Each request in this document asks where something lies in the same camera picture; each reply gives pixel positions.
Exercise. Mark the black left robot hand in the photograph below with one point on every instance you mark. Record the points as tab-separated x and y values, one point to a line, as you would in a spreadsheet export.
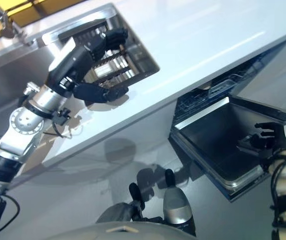
82	53

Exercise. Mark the stainless steel sink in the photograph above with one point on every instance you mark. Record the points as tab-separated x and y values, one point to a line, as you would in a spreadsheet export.
146	60

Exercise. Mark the grey robot torso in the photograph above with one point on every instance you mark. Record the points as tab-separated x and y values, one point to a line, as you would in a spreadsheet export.
122	232

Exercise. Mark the stainless dishwasher door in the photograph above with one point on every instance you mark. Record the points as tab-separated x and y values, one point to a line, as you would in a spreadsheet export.
215	142

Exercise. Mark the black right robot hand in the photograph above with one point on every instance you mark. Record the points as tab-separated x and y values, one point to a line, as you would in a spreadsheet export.
265	142

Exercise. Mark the chrome faucet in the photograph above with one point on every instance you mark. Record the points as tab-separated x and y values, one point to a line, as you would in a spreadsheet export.
7	25

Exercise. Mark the clear plastic container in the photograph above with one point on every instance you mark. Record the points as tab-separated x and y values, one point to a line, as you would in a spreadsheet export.
220	88

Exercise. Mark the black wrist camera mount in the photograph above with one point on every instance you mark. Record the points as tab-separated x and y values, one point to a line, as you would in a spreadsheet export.
61	117

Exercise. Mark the dark dish rack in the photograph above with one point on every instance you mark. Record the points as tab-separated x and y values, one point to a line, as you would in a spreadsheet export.
112	62

